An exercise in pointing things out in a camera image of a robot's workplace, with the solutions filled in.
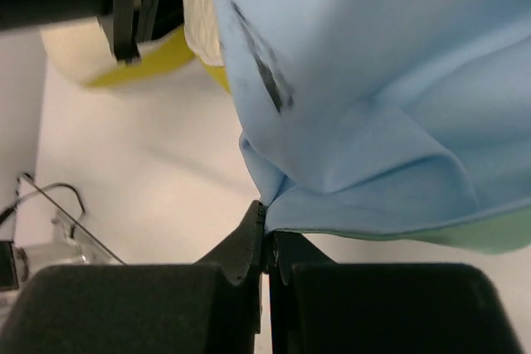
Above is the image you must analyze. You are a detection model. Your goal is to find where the cream pillow yellow edge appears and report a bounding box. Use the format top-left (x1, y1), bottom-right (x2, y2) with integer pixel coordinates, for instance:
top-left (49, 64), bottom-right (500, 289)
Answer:
top-left (40, 0), bottom-right (229, 90)

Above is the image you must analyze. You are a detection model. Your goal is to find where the light blue pillowcase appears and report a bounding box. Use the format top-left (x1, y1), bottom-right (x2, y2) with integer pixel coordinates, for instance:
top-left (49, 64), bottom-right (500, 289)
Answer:
top-left (214, 0), bottom-right (530, 253)

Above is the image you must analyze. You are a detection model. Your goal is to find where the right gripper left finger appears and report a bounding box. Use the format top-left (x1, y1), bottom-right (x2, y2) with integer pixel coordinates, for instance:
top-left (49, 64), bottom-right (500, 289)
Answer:
top-left (1, 201), bottom-right (265, 353)

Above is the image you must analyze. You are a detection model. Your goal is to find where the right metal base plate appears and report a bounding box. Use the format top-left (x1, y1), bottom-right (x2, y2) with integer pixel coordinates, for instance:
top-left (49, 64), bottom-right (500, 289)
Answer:
top-left (1, 172), bottom-right (124, 322)

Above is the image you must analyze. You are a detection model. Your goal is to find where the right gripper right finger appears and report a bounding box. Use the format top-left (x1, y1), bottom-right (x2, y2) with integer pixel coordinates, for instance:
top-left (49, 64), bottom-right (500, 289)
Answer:
top-left (265, 232), bottom-right (523, 353)

